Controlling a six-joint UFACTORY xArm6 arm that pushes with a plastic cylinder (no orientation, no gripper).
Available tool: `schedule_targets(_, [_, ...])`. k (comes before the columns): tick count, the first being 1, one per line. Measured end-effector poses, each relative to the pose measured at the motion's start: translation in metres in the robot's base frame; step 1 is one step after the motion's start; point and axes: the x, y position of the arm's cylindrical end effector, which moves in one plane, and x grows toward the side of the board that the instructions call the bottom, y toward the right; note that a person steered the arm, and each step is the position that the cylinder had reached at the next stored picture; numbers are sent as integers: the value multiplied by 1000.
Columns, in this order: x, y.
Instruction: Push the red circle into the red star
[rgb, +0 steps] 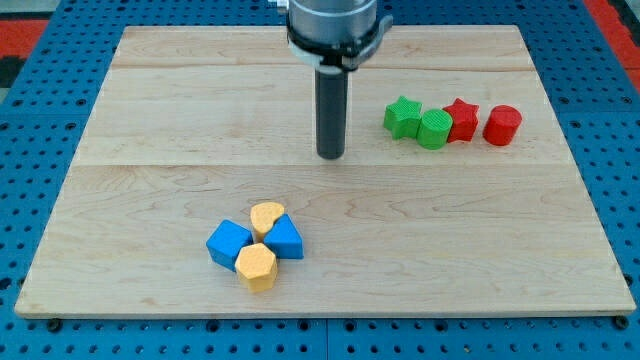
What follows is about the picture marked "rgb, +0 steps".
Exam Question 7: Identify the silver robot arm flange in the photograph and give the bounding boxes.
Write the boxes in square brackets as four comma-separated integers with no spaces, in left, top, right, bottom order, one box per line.
[268,0,393,75]

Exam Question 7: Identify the green star block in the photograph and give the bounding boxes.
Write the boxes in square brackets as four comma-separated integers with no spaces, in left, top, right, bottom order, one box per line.
[383,96,422,140]

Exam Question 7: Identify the red star block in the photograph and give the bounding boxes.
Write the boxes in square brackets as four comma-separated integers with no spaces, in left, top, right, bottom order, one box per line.
[443,98,480,143]

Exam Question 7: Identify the yellow heart block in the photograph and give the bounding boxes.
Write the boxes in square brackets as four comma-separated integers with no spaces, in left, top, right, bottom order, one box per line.
[250,202,285,243]

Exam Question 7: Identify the blue triangle block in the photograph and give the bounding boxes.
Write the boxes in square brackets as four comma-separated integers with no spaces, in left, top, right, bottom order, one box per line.
[264,214,304,260]

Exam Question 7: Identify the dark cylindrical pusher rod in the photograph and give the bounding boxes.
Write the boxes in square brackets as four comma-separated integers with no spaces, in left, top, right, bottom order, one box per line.
[315,71,348,160]

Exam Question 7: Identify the yellow hexagon block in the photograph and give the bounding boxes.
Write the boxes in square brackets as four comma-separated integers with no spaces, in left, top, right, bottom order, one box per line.
[235,243,278,293]

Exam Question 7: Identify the blue cube block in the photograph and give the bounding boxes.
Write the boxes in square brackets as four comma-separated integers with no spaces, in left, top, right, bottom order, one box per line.
[206,219,253,272]

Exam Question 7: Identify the green cylinder block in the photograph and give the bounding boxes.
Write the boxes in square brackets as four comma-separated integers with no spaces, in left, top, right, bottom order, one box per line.
[416,109,453,150]

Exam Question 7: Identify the red cylinder block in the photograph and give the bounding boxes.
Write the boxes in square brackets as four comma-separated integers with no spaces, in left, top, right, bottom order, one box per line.
[483,105,523,146]

